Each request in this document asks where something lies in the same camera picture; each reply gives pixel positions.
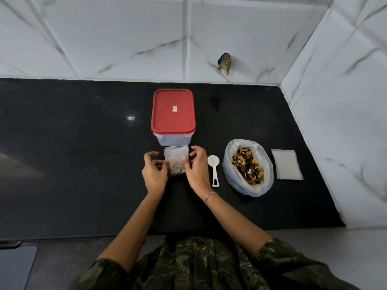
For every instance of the person's left forearm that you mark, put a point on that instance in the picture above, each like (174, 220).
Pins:
(133, 226)

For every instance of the empty clear zip pouch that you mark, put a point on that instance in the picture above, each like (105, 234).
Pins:
(286, 164)

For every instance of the person's left hand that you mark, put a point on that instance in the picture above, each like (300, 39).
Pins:
(154, 178)

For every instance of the small clear zip pouch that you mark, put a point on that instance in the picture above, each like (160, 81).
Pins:
(175, 154)

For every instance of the person's left thumb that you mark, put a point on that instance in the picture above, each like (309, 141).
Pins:
(161, 163)

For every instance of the person's right thumb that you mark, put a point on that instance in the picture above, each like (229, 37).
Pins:
(186, 163)

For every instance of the person's right hand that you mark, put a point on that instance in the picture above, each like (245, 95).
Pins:
(198, 175)

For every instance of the person's right forearm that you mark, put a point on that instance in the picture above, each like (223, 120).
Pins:
(232, 223)

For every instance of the mixed dry fruits heap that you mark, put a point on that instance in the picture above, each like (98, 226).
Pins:
(248, 167)

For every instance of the camouflage patterned clothing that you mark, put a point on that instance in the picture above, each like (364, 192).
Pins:
(196, 265)

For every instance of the translucent plastic bag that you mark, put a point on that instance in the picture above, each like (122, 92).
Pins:
(232, 178)

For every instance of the white plastic measuring spoon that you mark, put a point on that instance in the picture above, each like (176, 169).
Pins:
(213, 162)

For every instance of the dry fruits in small pouch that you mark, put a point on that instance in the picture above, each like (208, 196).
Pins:
(177, 169)

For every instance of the red container lid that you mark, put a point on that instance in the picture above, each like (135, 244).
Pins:
(173, 111)

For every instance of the clear plastic storage container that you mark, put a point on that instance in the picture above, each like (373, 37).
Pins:
(173, 139)

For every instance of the dark grey panel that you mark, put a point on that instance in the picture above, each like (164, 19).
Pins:
(15, 268)

